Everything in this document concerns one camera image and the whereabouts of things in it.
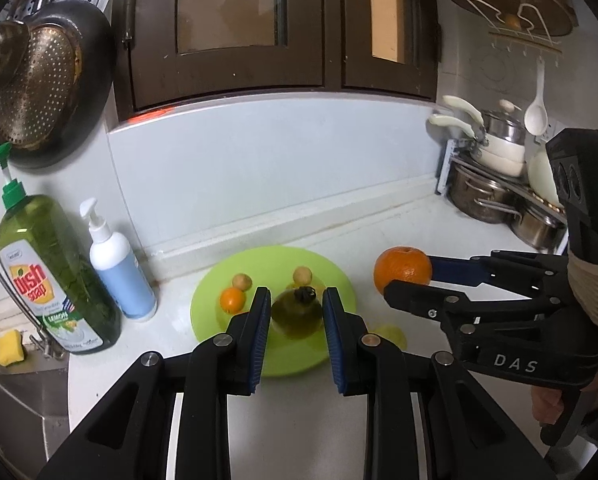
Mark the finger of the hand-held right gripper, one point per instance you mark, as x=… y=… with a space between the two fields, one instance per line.
x=459 y=270
x=419 y=297

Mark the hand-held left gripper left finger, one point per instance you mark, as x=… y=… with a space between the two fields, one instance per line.
x=261 y=340

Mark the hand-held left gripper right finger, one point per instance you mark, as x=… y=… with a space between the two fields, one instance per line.
x=334 y=340

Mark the large orange mandarin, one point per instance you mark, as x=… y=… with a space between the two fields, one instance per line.
x=403 y=270

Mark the green plate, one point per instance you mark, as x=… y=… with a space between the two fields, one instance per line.
x=294 y=360

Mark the green tomato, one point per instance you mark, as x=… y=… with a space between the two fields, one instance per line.
x=297 y=315

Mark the small orange mandarin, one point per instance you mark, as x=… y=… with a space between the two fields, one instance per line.
x=232 y=300

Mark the brown longan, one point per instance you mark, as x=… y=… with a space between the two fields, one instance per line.
x=241 y=281
x=302 y=275

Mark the person's right hand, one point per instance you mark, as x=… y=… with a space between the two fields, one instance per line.
x=546 y=405

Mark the yellow-green apple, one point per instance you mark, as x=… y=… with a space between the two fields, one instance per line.
x=391 y=335

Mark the large steel pot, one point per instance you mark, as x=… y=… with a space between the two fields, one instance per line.
x=479 y=192

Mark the small steel pot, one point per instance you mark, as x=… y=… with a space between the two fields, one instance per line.
x=536 y=227

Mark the white pot rack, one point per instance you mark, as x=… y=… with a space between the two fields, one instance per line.
x=444 y=170

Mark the white pot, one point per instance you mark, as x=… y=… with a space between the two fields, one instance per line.
x=501 y=157

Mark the white ceramic jug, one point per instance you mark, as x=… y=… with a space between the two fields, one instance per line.
x=544 y=180

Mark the steel pot with lid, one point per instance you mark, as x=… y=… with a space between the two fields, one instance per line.
x=504 y=127

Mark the white blue pump bottle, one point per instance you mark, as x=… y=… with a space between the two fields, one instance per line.
x=121 y=280

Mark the white ladle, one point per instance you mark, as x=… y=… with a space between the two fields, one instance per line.
x=535 y=115

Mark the green dish soap bottle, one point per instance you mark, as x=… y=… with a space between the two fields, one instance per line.
x=54 y=280

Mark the steel kitchen sink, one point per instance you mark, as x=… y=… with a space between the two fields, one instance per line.
x=19 y=410

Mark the yellow sponge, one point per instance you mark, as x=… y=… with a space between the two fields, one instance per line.
x=9 y=347

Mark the slim steel faucet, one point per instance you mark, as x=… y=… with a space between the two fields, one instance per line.
x=9 y=290

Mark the dark wooden cabinet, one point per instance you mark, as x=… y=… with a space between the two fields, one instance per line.
x=329 y=25

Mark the black frying pan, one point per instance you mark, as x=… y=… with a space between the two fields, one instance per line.
x=94 y=60

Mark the brass perforated strainer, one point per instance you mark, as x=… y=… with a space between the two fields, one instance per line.
x=34 y=90

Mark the small copper pot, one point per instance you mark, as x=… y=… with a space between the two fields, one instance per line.
x=1 y=55

